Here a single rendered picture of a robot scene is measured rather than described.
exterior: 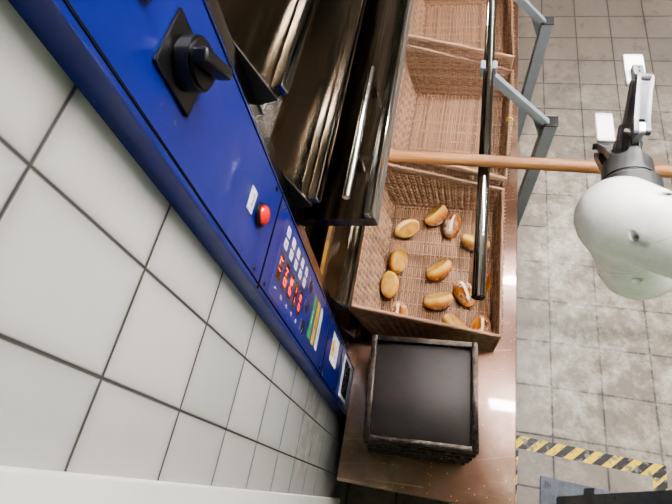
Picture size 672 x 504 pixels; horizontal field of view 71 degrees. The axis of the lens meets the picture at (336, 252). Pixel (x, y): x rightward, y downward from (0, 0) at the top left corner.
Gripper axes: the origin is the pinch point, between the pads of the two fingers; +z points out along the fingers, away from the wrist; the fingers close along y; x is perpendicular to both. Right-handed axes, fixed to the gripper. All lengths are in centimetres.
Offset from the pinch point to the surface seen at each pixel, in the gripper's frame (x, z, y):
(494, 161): -17.1, 5.2, 27.8
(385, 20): -46, 30, 8
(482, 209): -19.1, -6.9, 30.8
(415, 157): -36.1, 5.2, 27.8
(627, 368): 56, -5, 148
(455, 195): -24, 31, 80
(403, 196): -43, 31, 84
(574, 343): 35, 4, 148
